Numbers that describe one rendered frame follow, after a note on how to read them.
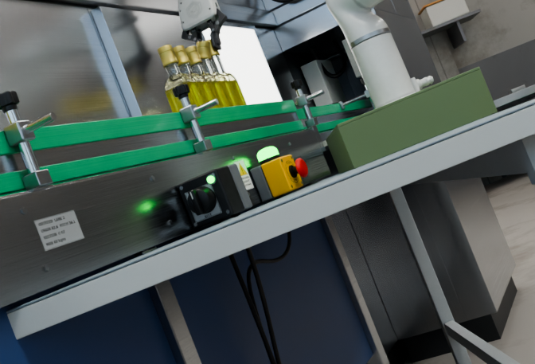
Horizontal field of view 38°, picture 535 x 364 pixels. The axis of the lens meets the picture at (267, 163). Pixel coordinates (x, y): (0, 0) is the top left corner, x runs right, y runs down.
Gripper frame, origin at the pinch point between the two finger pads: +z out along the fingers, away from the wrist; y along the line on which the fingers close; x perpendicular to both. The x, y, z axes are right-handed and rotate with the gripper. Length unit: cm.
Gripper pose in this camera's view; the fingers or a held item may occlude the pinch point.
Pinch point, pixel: (208, 45)
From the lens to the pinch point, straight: 199.1
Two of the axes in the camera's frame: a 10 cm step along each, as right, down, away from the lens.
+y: 8.5, -3.6, -3.9
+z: 2.6, 9.2, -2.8
